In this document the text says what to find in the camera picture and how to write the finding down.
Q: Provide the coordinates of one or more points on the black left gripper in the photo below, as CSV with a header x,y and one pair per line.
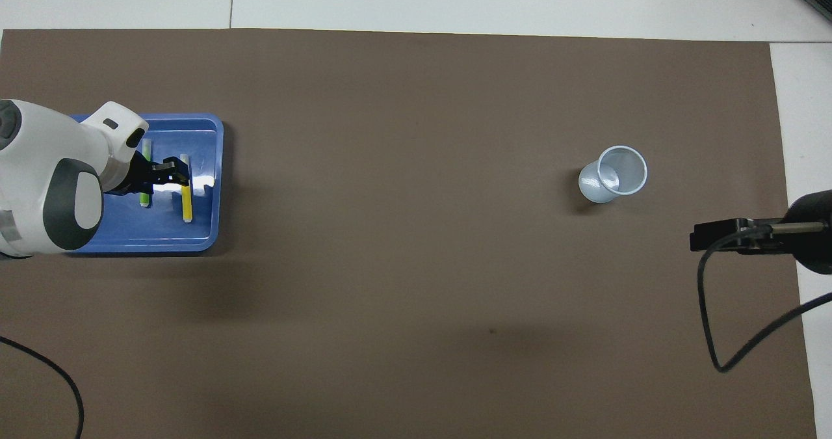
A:
x,y
133,175

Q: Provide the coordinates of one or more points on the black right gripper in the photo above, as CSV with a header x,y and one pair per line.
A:
x,y
812,231

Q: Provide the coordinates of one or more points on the yellow pen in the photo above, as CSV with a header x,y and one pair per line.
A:
x,y
187,205

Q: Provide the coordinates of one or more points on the green pen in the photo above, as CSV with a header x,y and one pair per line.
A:
x,y
145,198

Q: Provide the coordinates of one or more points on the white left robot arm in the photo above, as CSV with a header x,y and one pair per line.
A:
x,y
39,166

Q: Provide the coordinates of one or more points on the blue plastic tray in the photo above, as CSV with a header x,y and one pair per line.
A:
x,y
162,234

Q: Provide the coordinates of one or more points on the translucent plastic cup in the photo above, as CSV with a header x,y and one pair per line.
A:
x,y
601,188

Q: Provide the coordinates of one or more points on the brown table mat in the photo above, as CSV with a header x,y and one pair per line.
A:
x,y
416,263

